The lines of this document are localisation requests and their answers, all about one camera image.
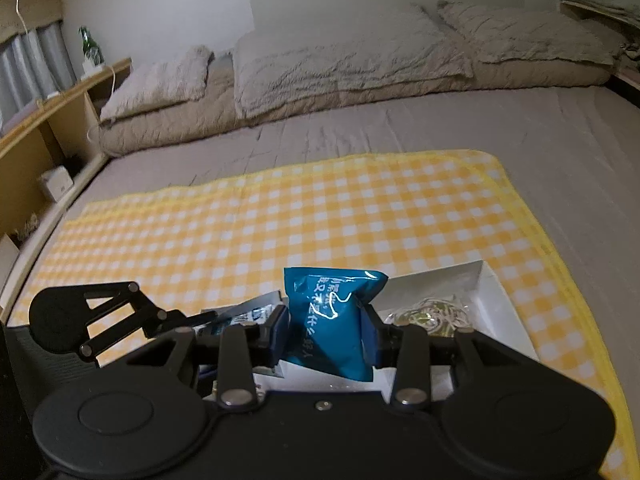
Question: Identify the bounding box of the wooden rack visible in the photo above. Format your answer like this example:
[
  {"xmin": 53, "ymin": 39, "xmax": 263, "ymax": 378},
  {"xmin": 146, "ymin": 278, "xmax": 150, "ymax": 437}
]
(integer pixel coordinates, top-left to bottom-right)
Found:
[{"xmin": 556, "ymin": 0, "xmax": 640, "ymax": 106}]

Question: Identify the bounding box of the yellow checkered blanket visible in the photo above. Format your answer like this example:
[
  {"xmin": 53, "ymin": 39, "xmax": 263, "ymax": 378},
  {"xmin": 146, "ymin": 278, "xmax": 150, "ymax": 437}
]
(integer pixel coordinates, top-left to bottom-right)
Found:
[{"xmin": 0, "ymin": 149, "xmax": 640, "ymax": 480}]

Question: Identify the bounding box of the large beige pillow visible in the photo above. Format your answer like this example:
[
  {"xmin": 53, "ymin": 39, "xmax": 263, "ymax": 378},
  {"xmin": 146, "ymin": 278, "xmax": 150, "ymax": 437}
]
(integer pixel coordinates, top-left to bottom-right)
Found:
[
  {"xmin": 437, "ymin": 1, "xmax": 616, "ymax": 67},
  {"xmin": 232, "ymin": 4, "xmax": 474, "ymax": 121}
]

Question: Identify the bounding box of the small fluffy beige pillow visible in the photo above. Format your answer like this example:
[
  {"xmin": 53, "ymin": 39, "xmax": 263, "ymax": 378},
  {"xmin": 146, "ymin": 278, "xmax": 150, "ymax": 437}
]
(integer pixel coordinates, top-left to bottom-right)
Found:
[{"xmin": 100, "ymin": 46, "xmax": 213, "ymax": 123}]

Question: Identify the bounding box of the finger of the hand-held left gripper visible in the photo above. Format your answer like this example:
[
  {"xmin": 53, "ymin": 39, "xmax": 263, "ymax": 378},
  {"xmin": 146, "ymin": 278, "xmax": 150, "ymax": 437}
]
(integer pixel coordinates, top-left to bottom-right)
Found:
[{"xmin": 77, "ymin": 281, "xmax": 221, "ymax": 362}]

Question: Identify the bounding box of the white charging cable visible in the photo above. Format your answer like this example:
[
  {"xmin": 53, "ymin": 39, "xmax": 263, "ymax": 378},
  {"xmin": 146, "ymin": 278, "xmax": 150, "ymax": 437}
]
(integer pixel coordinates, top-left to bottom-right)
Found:
[{"xmin": 87, "ymin": 62, "xmax": 121, "ymax": 148}]

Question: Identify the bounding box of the white cardboard box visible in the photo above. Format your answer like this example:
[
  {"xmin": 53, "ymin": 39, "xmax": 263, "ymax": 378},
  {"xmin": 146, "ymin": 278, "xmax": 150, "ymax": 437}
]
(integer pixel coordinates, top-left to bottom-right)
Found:
[{"xmin": 200, "ymin": 260, "xmax": 541, "ymax": 402}]

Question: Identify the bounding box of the folded beige duvet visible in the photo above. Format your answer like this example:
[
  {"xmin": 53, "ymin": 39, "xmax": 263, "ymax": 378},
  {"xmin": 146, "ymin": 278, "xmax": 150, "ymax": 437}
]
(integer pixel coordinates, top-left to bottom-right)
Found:
[{"xmin": 97, "ymin": 62, "xmax": 612, "ymax": 157}]

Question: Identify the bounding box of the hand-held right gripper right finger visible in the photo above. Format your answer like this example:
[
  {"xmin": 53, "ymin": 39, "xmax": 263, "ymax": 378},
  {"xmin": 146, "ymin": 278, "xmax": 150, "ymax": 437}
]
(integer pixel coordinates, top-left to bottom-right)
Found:
[{"xmin": 359, "ymin": 305, "xmax": 541, "ymax": 407}]

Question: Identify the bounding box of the blue snack packet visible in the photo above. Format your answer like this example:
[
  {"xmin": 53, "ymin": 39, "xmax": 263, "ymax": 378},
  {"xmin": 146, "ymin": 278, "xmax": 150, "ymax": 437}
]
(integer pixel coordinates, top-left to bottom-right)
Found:
[{"xmin": 283, "ymin": 266, "xmax": 390, "ymax": 382}]

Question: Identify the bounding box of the flat white book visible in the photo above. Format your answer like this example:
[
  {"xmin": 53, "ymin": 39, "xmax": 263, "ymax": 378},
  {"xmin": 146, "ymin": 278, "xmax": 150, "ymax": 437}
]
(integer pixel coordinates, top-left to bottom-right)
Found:
[{"xmin": 0, "ymin": 234, "xmax": 21, "ymax": 283}]

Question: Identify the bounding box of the clear bag of cords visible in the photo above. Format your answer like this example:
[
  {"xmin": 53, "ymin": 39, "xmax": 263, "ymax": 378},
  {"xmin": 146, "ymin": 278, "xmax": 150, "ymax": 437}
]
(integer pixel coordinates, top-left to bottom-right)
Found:
[{"xmin": 382, "ymin": 294, "xmax": 476, "ymax": 337}]

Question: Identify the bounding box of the bundle of cords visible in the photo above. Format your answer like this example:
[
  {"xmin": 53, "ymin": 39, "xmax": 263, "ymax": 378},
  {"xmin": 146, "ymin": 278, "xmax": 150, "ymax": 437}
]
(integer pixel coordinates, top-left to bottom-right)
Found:
[{"xmin": 15, "ymin": 212, "xmax": 42, "ymax": 237}]

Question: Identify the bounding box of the grey curtain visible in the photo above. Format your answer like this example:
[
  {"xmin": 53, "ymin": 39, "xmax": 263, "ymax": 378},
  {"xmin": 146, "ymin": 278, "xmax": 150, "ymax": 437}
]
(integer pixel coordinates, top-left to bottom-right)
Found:
[{"xmin": 0, "ymin": 20, "xmax": 77, "ymax": 127}]

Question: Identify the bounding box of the small white box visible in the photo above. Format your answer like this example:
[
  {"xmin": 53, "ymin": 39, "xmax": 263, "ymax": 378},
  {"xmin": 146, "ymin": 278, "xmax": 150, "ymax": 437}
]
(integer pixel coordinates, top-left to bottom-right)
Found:
[{"xmin": 41, "ymin": 167, "xmax": 75, "ymax": 200}]

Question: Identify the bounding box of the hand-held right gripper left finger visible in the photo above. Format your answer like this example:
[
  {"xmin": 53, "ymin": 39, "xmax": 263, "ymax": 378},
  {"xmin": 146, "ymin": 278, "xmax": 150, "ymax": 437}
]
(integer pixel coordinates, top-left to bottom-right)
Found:
[{"xmin": 125, "ymin": 305, "xmax": 292, "ymax": 408}]

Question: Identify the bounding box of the light blue packet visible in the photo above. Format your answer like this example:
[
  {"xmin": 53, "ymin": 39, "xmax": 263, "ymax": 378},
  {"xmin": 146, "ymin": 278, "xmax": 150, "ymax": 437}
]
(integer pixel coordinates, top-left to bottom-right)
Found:
[{"xmin": 192, "ymin": 290, "xmax": 288, "ymax": 341}]

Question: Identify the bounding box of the grey bed sheet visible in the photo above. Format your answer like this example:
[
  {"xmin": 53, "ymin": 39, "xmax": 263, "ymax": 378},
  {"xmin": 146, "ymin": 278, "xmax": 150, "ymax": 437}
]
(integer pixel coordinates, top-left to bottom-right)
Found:
[{"xmin": 30, "ymin": 82, "xmax": 640, "ymax": 386}]

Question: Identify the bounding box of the wooden bedside shelf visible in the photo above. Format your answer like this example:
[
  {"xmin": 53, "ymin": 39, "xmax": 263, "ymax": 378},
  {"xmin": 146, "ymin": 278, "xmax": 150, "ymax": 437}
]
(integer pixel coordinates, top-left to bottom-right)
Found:
[{"xmin": 0, "ymin": 57, "xmax": 133, "ymax": 322}]

